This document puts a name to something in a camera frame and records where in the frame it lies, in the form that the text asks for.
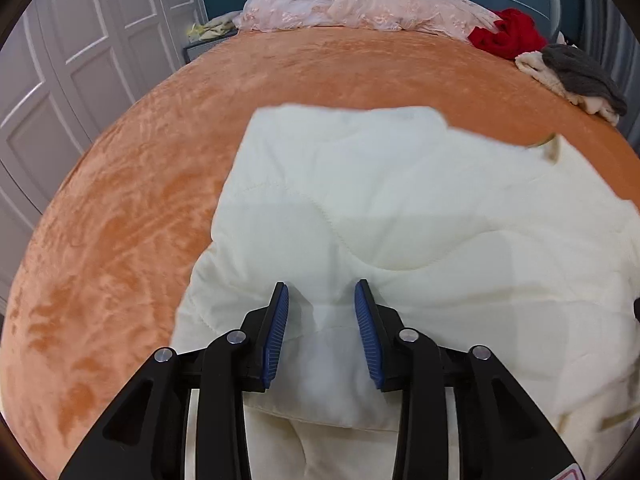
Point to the yellow patterned cloth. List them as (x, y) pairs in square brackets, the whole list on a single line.
[(215, 27)]

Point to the cream fleece garment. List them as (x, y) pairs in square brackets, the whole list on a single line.
[(542, 72)]

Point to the white quilted coat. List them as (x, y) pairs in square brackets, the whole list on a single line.
[(380, 200)]

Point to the pink lace quilt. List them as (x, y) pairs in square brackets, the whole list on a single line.
[(360, 7)]

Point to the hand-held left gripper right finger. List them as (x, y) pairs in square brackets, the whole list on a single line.
[(366, 330)]

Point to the grey knit garment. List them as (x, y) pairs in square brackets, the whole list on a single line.
[(580, 70)]

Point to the white panelled wardrobe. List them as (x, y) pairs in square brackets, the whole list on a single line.
[(75, 60)]

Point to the grey curtain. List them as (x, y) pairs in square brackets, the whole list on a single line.
[(607, 35)]

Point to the red garment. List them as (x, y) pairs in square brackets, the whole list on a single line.
[(512, 32)]

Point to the orange plush bed blanket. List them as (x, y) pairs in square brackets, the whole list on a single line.
[(150, 200)]

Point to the grey nightstand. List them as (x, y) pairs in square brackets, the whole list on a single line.
[(200, 50)]

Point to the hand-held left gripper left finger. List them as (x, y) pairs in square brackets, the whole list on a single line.
[(276, 327)]

